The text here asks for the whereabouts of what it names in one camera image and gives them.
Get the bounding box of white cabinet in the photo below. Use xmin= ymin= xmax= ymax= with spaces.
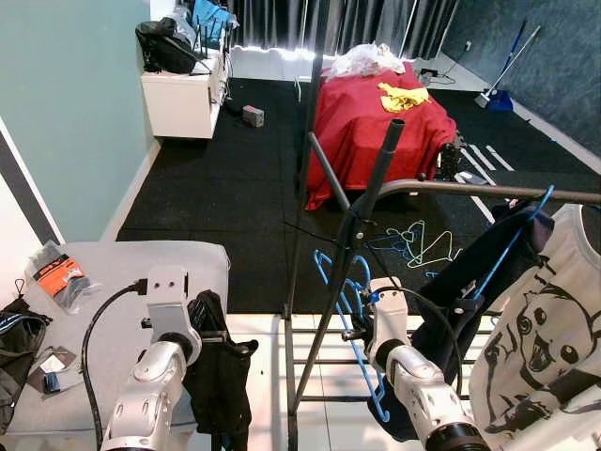
xmin=141 ymin=47 xmax=232 ymax=142

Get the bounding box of white plastic bag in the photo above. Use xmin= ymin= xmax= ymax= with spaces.
xmin=323 ymin=41 xmax=408 ymax=82

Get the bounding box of white Pikachu t-shirt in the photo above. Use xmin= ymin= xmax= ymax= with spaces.
xmin=466 ymin=203 xmax=601 ymax=451

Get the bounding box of black t-shirt small print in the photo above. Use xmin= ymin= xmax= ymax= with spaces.
xmin=393 ymin=200 xmax=557 ymax=444

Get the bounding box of grey upholstered ottoman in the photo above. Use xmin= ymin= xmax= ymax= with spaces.
xmin=0 ymin=241 xmax=232 ymax=439

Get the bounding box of black sports shirt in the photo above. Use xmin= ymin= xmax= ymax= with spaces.
xmin=181 ymin=289 xmax=260 ymax=451

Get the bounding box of black bag blue trim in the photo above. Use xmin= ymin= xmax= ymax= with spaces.
xmin=0 ymin=294 xmax=54 ymax=435

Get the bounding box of yellow cloth patch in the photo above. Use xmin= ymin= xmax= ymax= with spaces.
xmin=378 ymin=81 xmax=433 ymax=115

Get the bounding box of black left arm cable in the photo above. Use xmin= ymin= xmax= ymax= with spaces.
xmin=80 ymin=277 xmax=151 ymax=450

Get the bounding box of orange black packet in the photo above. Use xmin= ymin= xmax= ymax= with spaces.
xmin=25 ymin=241 xmax=101 ymax=313

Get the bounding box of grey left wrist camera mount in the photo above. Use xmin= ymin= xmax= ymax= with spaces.
xmin=145 ymin=265 xmax=195 ymax=344

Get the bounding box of black bag with handles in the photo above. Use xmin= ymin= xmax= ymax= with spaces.
xmin=133 ymin=16 xmax=202 ymax=76

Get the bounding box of dark grey curtain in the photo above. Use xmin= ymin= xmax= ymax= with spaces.
xmin=229 ymin=0 xmax=463 ymax=59

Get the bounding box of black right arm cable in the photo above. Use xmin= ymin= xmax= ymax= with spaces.
xmin=368 ymin=285 xmax=468 ymax=399

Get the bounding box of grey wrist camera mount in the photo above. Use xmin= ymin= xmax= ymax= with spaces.
xmin=145 ymin=265 xmax=195 ymax=344
xmin=366 ymin=276 xmax=411 ymax=354

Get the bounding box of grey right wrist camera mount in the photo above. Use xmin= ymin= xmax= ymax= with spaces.
xmin=366 ymin=276 xmax=411 ymax=354

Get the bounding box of black metal clothes rack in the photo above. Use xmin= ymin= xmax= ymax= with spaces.
xmin=280 ymin=0 xmax=601 ymax=451

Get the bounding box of small grey box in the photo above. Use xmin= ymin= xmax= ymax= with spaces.
xmin=241 ymin=104 xmax=267 ymax=129

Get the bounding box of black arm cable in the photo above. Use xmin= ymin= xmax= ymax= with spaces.
xmin=80 ymin=277 xmax=151 ymax=450
xmin=368 ymin=285 xmax=468 ymax=399

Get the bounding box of red cloth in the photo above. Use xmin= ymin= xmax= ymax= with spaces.
xmin=304 ymin=58 xmax=459 ymax=213

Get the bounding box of white tag card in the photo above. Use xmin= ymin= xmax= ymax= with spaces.
xmin=26 ymin=345 xmax=87 ymax=396

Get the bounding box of blue floor mop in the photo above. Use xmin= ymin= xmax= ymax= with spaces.
xmin=472 ymin=17 xmax=546 ymax=114

